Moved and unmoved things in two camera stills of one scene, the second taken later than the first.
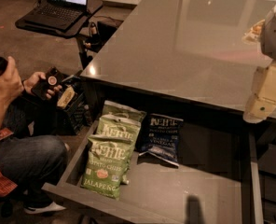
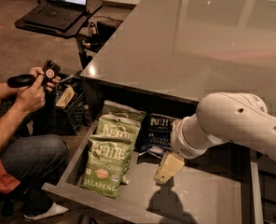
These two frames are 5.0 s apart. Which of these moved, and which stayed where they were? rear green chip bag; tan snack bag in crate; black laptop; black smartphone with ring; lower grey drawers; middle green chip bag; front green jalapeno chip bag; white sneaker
Moved: white sneaker; black smartphone with ring
Stayed: lower grey drawers; tan snack bag in crate; black laptop; front green jalapeno chip bag; rear green chip bag; middle green chip bag
